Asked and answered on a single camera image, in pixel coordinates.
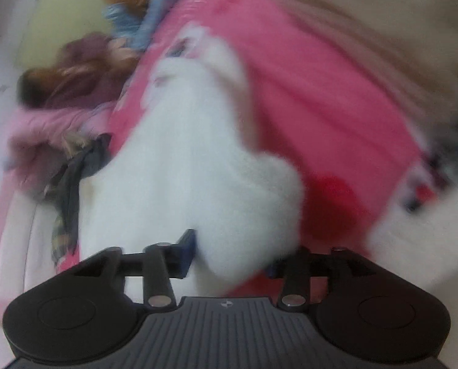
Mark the pale green wardrobe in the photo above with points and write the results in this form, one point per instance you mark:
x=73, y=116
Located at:
x=60, y=19

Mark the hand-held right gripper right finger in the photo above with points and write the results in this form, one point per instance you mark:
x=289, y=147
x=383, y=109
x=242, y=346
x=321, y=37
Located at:
x=292, y=269

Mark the cream fleece garment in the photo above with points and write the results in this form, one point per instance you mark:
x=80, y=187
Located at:
x=386, y=27

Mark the dark clothes pile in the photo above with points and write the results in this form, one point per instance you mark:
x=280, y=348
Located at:
x=79, y=176

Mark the pink quilt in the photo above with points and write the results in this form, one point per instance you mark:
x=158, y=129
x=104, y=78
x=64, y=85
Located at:
x=40, y=138

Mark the white fleece garment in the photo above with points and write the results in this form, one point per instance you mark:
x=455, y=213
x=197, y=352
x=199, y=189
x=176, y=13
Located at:
x=182, y=161

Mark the pink bed blanket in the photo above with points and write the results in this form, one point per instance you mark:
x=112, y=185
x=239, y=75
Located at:
x=328, y=123

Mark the plaid cloth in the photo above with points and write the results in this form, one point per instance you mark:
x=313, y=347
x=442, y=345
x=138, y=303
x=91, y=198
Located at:
x=62, y=242

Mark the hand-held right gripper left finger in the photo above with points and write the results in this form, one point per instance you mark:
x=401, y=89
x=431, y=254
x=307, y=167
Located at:
x=186, y=255

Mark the striped blue printed cloth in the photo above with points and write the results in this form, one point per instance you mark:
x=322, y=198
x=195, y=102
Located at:
x=440, y=169

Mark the white bed frame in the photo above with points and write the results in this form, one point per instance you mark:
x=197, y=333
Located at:
x=17, y=238

